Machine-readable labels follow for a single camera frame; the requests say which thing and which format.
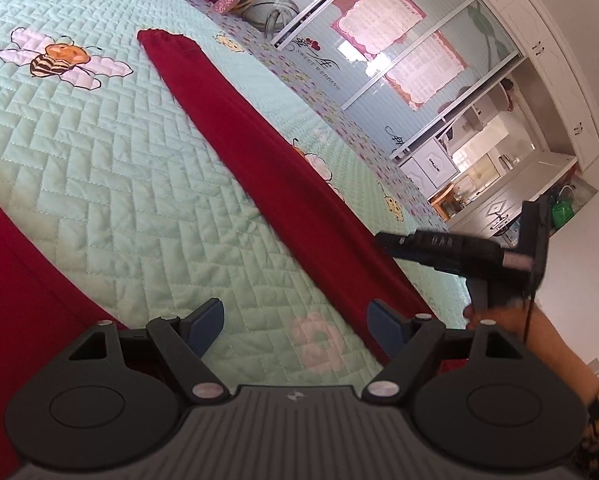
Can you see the silver metal hoop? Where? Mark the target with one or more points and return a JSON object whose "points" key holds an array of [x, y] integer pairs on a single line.
{"points": [[259, 5]]}

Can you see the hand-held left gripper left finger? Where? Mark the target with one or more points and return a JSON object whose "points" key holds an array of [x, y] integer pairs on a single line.
{"points": [[207, 325]]}

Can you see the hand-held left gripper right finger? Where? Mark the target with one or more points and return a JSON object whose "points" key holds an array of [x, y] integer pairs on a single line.
{"points": [[384, 327]]}

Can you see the red sweater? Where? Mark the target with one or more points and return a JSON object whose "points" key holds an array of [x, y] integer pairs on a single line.
{"points": [[259, 160]]}

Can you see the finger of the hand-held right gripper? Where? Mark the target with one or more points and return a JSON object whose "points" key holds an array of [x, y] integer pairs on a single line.
{"points": [[424, 247]]}

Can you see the green plastic bag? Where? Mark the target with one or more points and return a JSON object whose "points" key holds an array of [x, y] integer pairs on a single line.
{"points": [[562, 212]]}

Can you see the green quilted bedspread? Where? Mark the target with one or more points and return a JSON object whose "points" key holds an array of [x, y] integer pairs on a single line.
{"points": [[104, 160]]}

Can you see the person's right forearm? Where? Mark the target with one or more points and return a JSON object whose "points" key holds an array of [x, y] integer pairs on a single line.
{"points": [[564, 355]]}

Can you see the person's right hand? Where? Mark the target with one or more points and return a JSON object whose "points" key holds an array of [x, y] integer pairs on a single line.
{"points": [[514, 317]]}

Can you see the white door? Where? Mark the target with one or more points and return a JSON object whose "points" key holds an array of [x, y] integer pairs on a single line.
{"points": [[504, 195]]}

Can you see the small wooden shelf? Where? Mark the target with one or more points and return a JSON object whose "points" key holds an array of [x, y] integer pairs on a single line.
{"points": [[447, 202]]}

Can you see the pink bordered poster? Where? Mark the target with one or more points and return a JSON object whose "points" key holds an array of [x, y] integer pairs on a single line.
{"points": [[379, 15], [424, 72]]}

